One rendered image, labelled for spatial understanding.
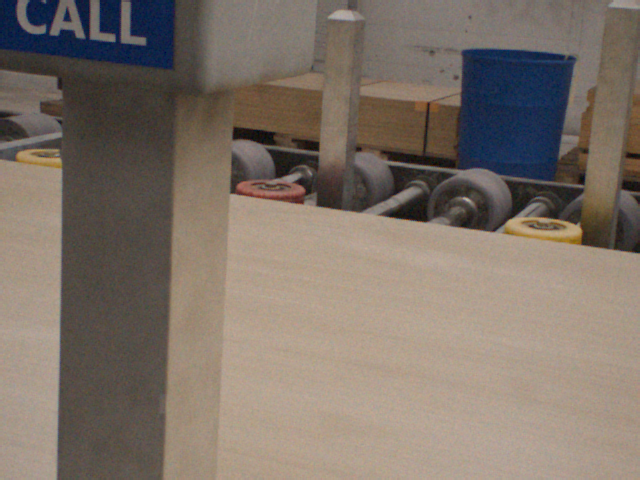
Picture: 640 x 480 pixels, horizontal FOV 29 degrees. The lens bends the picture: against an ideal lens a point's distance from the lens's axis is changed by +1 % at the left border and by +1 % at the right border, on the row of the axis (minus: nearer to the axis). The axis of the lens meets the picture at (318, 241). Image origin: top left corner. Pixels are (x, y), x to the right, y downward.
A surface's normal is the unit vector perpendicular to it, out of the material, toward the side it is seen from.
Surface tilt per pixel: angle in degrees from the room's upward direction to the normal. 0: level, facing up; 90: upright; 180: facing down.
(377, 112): 90
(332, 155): 90
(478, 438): 0
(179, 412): 90
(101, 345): 90
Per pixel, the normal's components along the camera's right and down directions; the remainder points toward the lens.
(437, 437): 0.06, -0.97
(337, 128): -0.38, 0.20
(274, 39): 0.92, 0.15
